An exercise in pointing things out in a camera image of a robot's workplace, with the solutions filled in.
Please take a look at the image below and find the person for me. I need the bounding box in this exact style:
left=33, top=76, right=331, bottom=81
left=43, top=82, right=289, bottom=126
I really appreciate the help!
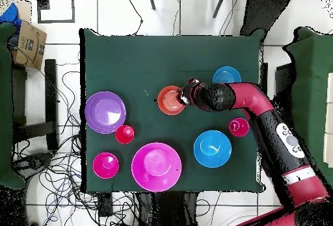
left=239, top=0, right=293, bottom=38

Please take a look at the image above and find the ribbed pink-red cup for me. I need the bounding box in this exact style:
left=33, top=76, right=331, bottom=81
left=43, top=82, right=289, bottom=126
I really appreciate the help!
left=228, top=117, right=250, bottom=138

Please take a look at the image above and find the flat-bottomed blue bowl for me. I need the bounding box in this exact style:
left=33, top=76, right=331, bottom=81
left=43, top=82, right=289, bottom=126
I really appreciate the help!
left=212, top=66, right=242, bottom=84

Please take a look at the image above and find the black square floor frame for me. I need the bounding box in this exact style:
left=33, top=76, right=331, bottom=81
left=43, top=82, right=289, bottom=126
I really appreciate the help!
left=36, top=0, right=75, bottom=24

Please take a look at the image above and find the red cup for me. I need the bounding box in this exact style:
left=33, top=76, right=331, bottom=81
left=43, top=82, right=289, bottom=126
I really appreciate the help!
left=114, top=125, right=135, bottom=145

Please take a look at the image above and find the black floor cable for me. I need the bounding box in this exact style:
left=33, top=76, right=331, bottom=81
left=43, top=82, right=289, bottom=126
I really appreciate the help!
left=126, top=0, right=144, bottom=36

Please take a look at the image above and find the orange bowl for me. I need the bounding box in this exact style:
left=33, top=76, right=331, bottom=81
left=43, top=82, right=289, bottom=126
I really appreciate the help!
left=157, top=85, right=187, bottom=116

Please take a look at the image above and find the wide purple bowl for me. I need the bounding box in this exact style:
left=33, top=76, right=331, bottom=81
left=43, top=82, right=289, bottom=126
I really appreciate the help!
left=85, top=91, right=127, bottom=135

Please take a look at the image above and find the cardboard box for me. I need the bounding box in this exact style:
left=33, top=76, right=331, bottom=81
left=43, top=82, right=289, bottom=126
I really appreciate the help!
left=11, top=20, right=47, bottom=70

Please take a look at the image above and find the dark green table cloth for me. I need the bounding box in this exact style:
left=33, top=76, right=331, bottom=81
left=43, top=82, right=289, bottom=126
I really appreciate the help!
left=79, top=27, right=267, bottom=193

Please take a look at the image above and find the small crimson bowl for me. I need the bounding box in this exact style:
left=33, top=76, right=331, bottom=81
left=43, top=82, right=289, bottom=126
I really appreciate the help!
left=92, top=152, right=120, bottom=180

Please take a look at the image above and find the blue bag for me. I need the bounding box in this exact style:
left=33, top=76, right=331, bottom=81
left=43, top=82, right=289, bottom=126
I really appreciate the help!
left=0, top=2, right=22, bottom=29

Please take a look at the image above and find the black wooden bench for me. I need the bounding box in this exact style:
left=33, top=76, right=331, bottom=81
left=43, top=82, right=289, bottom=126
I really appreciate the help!
left=11, top=58, right=59, bottom=151

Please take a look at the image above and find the green cloth covered table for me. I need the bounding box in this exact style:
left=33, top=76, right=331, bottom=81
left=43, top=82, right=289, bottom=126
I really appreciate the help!
left=282, top=27, right=333, bottom=185
left=0, top=21, right=25, bottom=190

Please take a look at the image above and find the deep blue bowl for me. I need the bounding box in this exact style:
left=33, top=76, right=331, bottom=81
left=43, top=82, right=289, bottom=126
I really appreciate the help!
left=193, top=129, right=233, bottom=169

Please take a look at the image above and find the large pink bowl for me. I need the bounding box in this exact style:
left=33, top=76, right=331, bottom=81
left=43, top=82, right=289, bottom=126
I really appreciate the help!
left=131, top=142, right=183, bottom=192

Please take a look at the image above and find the grey black equipment base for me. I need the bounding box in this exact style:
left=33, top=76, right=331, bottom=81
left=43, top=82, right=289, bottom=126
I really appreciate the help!
left=12, top=151, right=54, bottom=177

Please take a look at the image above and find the white box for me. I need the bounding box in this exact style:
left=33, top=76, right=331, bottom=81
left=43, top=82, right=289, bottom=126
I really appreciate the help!
left=323, top=71, right=333, bottom=168

